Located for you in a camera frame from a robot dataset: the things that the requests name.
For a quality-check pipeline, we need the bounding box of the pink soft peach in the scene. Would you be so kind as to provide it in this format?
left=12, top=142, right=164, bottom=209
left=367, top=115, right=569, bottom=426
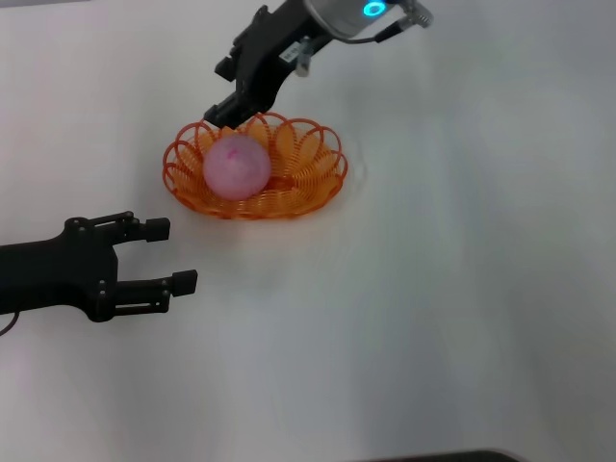
left=201, top=135, right=272, bottom=201

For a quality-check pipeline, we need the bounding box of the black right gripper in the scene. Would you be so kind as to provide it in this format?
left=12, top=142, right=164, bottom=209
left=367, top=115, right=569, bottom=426
left=202, top=0, right=339, bottom=131

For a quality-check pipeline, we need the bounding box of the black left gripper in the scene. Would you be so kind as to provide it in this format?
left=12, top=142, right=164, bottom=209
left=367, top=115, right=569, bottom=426
left=0, top=210, right=199, bottom=323

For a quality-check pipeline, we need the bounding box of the black rounded robot base edge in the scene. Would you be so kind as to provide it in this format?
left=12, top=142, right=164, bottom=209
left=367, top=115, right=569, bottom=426
left=374, top=449, right=524, bottom=462

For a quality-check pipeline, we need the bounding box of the orange plastic wire basket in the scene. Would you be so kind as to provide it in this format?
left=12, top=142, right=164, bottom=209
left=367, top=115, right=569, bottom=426
left=162, top=111, right=348, bottom=221

